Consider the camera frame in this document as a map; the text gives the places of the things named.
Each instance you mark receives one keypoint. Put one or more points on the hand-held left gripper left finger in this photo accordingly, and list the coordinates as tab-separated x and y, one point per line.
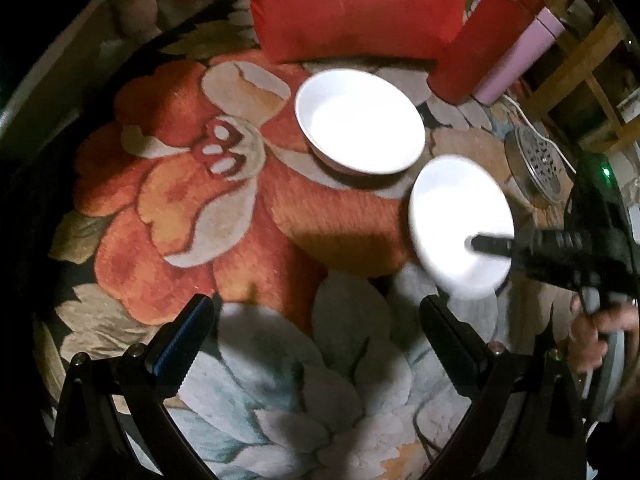
182	345

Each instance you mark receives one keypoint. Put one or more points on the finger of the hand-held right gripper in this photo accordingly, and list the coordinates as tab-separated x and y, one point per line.
500	246

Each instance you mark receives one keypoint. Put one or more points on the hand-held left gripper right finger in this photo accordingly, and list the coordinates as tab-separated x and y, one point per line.
450	340

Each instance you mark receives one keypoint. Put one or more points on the small white bowl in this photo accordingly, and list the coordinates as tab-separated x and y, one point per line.
450	200

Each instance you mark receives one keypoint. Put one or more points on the person's right hand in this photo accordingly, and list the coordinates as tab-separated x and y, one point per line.
595	335

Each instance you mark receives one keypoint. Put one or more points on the round perforated metal tin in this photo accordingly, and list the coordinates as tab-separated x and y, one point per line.
540	160

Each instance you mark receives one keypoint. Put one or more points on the floral rug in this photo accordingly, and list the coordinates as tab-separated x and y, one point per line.
310	270

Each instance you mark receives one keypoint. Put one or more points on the large white bowl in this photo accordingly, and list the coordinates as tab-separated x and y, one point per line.
360	120

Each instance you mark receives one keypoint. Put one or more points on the pink cylinder bottle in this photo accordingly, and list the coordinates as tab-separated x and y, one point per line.
520	55

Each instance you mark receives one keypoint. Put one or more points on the red cylinder canister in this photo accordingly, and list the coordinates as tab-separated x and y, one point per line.
480	45

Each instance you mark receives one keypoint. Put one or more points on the red pillow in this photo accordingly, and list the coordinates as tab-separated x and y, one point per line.
355	10

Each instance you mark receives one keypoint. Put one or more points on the wooden chair frame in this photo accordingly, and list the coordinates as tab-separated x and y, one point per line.
595	50

